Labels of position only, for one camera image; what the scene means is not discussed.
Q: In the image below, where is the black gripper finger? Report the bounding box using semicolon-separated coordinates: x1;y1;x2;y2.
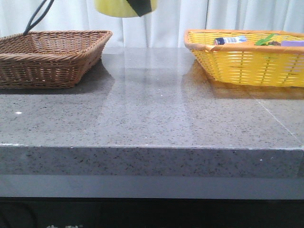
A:
127;0;152;17

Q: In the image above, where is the yellowish clear tape roll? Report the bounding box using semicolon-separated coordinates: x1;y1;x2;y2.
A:
94;0;158;18

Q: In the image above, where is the white curtain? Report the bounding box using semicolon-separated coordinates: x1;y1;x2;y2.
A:
0;0;304;49

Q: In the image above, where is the small dark labelled bottle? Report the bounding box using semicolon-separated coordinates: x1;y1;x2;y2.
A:
213;36;247;45

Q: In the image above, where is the brown wicker basket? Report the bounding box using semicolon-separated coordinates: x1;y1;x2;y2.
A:
0;30;113;89

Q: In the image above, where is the orange toy carrot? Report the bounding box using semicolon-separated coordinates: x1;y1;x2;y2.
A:
234;41;255;47

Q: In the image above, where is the green leafy toy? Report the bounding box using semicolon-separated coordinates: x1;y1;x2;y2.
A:
255;33;281;46

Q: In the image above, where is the purple foam block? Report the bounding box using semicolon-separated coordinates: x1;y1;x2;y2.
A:
281;40;304;47

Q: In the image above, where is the yellow woven basket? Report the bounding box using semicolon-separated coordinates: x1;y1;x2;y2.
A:
184;29;304;87

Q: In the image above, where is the black cable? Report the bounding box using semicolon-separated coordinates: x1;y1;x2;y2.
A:
24;0;56;36

